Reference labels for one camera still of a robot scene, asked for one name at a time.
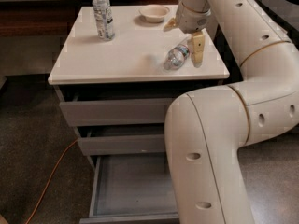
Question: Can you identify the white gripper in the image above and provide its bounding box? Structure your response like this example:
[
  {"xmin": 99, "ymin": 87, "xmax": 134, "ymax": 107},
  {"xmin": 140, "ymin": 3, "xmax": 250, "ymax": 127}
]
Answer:
[{"xmin": 163, "ymin": 2, "xmax": 211, "ymax": 67}]

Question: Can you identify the clear water bottle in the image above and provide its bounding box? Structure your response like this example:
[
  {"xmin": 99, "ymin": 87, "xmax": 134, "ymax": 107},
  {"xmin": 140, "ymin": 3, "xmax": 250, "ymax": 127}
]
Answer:
[
  {"xmin": 164, "ymin": 39, "xmax": 190, "ymax": 70},
  {"xmin": 92, "ymin": 0, "xmax": 115, "ymax": 41}
]

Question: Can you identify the grey bottom drawer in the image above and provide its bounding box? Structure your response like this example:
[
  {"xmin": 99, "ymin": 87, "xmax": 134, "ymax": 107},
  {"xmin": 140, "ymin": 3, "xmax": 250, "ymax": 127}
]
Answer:
[{"xmin": 79, "ymin": 153, "xmax": 179, "ymax": 224}]

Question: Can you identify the grey drawer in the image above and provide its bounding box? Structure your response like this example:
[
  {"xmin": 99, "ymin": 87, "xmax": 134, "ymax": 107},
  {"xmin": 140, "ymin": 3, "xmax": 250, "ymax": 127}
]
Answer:
[
  {"xmin": 79, "ymin": 153, "xmax": 179, "ymax": 224},
  {"xmin": 78, "ymin": 123, "xmax": 165, "ymax": 156},
  {"xmin": 60, "ymin": 84, "xmax": 175, "ymax": 127}
]

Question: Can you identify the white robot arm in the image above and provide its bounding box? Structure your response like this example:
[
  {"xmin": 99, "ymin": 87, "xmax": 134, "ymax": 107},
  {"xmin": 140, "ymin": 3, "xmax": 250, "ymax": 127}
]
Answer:
[{"xmin": 164, "ymin": 0, "xmax": 299, "ymax": 224}]

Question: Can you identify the grey top drawer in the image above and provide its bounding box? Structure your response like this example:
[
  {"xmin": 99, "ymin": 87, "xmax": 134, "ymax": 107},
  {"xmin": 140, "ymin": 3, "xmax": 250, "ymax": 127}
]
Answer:
[{"xmin": 60, "ymin": 84, "xmax": 175, "ymax": 127}]

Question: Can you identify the upright clear water bottle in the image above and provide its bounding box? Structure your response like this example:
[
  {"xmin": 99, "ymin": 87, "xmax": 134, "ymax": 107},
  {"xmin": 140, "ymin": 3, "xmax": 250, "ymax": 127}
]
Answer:
[{"xmin": 92, "ymin": 0, "xmax": 115, "ymax": 41}]

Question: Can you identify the white-topped grey drawer cabinet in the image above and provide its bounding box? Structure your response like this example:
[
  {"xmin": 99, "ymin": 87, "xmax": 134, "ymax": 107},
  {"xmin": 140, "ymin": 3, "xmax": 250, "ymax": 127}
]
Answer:
[{"xmin": 48, "ymin": 4, "xmax": 231, "ymax": 173}]

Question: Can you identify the grey middle drawer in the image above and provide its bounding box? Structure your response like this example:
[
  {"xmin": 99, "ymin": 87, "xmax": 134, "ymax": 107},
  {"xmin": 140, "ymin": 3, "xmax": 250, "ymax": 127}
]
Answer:
[{"xmin": 78, "ymin": 123, "xmax": 165, "ymax": 156}]

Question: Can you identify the beige paper bowl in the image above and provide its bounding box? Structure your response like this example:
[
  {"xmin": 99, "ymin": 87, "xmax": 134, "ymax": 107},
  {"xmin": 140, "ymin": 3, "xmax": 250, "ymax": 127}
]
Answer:
[{"xmin": 139, "ymin": 5, "xmax": 170, "ymax": 23}]

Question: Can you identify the dark grey bin cabinet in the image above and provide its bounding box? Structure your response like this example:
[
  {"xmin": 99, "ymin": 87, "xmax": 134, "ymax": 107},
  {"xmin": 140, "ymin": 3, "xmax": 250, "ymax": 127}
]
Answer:
[{"xmin": 213, "ymin": 0, "xmax": 299, "ymax": 84}]

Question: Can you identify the dark wooden bench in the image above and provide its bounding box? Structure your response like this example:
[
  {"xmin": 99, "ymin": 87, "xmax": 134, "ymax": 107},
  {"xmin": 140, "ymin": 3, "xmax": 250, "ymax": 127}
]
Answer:
[{"xmin": 0, "ymin": 0, "xmax": 180, "ymax": 38}]

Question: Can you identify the orange extension cable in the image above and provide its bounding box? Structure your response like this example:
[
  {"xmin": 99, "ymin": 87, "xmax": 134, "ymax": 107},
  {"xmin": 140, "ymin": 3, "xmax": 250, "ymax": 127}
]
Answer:
[{"xmin": 23, "ymin": 138, "xmax": 78, "ymax": 224}]

